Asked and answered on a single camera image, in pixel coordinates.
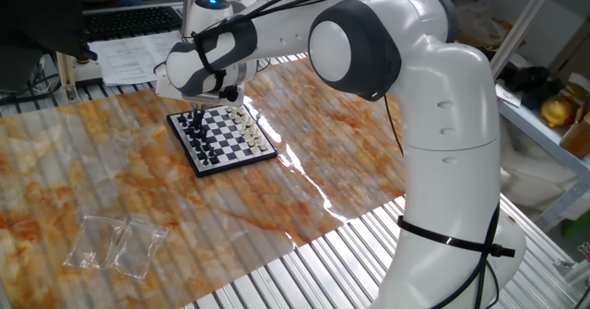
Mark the black fabric cover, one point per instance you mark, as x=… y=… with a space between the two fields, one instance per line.
x=37 y=14

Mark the white shelf board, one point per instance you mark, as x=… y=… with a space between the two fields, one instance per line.
x=544 y=136

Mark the white foam packing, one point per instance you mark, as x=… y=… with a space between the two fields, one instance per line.
x=525 y=175

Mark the binder clips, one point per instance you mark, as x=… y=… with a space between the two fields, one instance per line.
x=584 y=250

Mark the black bundled items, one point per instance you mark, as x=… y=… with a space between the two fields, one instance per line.
x=525 y=78

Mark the clear plastic zip bag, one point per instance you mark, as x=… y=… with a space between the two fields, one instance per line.
x=94 y=242
x=140 y=246

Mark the small cardboard box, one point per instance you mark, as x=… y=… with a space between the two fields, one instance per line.
x=576 y=138

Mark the black keyboard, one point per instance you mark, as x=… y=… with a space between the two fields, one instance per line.
x=129 y=20

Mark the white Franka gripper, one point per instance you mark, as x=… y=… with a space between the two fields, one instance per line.
x=207 y=99

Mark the grey shelf leg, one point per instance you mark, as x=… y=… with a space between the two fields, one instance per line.
x=562 y=203

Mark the black and white chessboard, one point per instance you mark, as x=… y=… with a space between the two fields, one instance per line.
x=226 y=138

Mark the green object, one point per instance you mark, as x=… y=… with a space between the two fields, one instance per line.
x=576 y=226

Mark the white paper label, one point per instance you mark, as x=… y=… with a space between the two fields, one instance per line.
x=509 y=94

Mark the vertical aluminium post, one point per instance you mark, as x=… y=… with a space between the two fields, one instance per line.
x=190 y=4

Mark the orange marble pattern mat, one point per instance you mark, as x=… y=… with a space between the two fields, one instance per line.
x=138 y=184

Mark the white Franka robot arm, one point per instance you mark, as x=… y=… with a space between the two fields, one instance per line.
x=447 y=115

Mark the slanted aluminium profile post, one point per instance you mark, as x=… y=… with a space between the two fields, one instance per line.
x=525 y=23

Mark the white printed paper sheets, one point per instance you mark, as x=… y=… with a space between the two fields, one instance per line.
x=129 y=55

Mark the yellow plush toy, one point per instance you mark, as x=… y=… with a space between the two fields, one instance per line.
x=555 y=111

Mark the crumpled clear plastic bag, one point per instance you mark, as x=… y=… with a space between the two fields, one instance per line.
x=479 y=20

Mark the wooden post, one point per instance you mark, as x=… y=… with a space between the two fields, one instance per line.
x=67 y=78

